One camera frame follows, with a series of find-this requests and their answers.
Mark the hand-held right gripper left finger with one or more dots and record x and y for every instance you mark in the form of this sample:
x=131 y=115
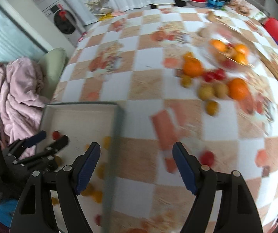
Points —
x=88 y=170

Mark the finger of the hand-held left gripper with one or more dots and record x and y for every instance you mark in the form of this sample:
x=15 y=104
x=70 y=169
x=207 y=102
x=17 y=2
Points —
x=56 y=144
x=35 y=138

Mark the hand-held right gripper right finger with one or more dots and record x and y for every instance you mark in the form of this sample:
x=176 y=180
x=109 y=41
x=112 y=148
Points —
x=186 y=170

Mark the red tomato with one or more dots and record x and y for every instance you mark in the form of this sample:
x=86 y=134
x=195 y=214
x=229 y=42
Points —
x=208 y=76
x=207 y=157
x=56 y=134
x=97 y=219
x=219 y=74

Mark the group of small yellow loquats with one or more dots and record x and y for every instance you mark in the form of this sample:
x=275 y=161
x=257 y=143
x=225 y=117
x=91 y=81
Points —
x=101 y=170

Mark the white cardboard box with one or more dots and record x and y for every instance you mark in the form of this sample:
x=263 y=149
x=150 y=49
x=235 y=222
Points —
x=80 y=121

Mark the yellow loquat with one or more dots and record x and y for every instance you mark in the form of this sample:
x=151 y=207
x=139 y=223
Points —
x=186 y=81
x=211 y=108

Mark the tan kiwi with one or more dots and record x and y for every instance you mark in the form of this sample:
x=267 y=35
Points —
x=205 y=91
x=221 y=89

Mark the large orange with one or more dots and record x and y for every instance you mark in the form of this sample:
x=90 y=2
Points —
x=238 y=89
x=192 y=67

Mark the small orange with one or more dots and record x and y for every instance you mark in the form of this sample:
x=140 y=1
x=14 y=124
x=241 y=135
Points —
x=188 y=55

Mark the heap of oranges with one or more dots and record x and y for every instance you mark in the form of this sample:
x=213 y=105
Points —
x=217 y=46

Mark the clear glass bowl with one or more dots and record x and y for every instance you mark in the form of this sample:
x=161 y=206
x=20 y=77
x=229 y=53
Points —
x=254 y=58

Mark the pink blanket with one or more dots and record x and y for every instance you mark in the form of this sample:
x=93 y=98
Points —
x=17 y=89

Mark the blue cloth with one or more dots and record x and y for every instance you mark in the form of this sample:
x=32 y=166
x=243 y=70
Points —
x=5 y=212

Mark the pale green cushion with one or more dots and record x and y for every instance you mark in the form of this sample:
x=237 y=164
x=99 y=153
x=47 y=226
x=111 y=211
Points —
x=52 y=70

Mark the checked printed tablecloth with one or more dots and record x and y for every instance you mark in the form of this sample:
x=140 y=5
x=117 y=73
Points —
x=141 y=89

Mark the sliding glass door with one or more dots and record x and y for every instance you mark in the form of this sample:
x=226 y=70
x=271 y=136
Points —
x=5 y=36

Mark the stacked washing machines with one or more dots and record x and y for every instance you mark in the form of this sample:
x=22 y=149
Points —
x=51 y=7

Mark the red plastic chair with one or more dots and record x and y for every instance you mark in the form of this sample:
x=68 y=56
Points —
x=276 y=31

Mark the black bag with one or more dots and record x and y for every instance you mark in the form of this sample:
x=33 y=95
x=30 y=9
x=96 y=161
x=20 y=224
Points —
x=179 y=2

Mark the white flat box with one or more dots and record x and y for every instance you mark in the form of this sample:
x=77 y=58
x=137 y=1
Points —
x=164 y=3

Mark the blue plastic basin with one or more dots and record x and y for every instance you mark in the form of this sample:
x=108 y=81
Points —
x=215 y=0

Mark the cartoon print pillow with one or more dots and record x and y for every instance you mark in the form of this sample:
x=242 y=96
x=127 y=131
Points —
x=244 y=7

